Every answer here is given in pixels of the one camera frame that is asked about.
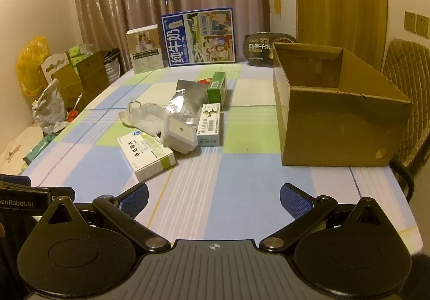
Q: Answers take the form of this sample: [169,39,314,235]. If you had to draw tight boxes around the white and green medicine box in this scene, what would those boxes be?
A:
[117,129,177,182]

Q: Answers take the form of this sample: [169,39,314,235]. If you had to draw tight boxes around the beige wall socket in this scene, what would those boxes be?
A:
[404,11,417,32]
[417,13,430,36]

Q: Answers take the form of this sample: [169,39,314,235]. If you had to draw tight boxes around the brown cardboard box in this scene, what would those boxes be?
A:
[271,42,413,167]

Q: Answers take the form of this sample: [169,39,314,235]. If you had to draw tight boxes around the green flat packet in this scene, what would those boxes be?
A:
[23,133,55,165]

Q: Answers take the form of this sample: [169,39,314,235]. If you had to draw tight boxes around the blue milk carton box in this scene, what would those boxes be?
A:
[160,7,237,67]

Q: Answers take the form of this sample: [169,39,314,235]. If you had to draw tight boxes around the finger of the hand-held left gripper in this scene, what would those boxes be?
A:
[49,186,76,203]

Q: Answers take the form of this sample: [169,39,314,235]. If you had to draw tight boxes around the grey metal bin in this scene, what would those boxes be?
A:
[103,49,120,83]

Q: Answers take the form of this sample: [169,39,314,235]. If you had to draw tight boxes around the orange handled screwdriver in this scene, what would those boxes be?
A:
[67,93,83,121]

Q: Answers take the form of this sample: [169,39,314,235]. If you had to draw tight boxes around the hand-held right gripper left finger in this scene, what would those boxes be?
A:
[40,182,172,253]

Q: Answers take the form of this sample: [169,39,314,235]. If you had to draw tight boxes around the white picture print box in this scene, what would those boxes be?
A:
[126,24,165,75]

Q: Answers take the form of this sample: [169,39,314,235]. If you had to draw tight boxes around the black instant rice bowl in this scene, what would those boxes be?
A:
[242,33,298,68]

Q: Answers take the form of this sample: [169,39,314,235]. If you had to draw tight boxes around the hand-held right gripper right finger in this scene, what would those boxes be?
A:
[259,182,391,253]

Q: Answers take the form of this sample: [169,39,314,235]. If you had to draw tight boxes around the crumpled clear plastic bag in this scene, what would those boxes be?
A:
[32,78,67,134]

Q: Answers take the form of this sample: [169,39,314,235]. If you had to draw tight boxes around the green tissue packs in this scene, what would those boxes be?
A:
[69,44,93,63]

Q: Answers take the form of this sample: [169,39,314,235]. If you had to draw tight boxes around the light cardboard box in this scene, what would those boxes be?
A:
[52,66,84,110]

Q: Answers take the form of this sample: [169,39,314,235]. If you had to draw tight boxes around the chair with quilted cover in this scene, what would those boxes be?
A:
[381,38,430,201]

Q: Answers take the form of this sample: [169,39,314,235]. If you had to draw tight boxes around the desktop with checked tablecloth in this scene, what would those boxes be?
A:
[20,61,424,250]

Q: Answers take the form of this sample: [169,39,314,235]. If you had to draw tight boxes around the white square plastic container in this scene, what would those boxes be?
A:
[160,116,199,154]

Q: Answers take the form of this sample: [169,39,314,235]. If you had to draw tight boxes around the dark cardboard box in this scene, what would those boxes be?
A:
[77,51,110,103]

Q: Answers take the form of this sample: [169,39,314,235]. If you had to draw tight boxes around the white ornate chair back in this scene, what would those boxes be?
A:
[40,53,73,85]

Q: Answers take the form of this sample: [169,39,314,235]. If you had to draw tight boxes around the silver foil bag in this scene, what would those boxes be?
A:
[166,79,207,126]

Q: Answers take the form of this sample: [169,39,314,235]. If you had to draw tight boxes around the white cartoon print medicine box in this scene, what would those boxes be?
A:
[196,103,222,146]

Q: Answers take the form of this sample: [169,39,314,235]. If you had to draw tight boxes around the yellow plastic bag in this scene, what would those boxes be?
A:
[17,36,51,97]

